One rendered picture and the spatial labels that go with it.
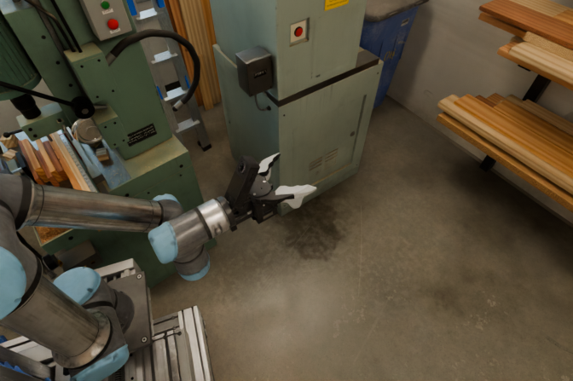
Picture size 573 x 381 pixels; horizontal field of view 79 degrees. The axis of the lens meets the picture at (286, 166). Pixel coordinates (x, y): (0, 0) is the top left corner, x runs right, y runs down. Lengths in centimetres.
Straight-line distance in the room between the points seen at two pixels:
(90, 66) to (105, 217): 57
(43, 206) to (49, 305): 17
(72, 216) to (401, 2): 206
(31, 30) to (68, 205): 66
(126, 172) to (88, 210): 75
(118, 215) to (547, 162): 186
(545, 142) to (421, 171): 80
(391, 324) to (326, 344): 35
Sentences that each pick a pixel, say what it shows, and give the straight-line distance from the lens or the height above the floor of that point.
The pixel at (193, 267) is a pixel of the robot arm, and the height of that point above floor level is 114.
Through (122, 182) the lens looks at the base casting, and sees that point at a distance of 148.
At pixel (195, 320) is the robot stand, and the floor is 23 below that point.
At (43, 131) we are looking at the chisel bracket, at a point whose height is 102.
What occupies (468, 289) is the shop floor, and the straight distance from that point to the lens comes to 222.
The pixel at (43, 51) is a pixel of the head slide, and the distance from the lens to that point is 131.
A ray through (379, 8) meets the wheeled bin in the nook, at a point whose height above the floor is 96.
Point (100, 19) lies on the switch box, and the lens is 120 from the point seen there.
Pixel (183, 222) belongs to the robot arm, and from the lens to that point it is 73.
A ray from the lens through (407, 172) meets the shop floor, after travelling 256.
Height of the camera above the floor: 184
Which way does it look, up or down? 49 degrees down
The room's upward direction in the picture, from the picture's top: straight up
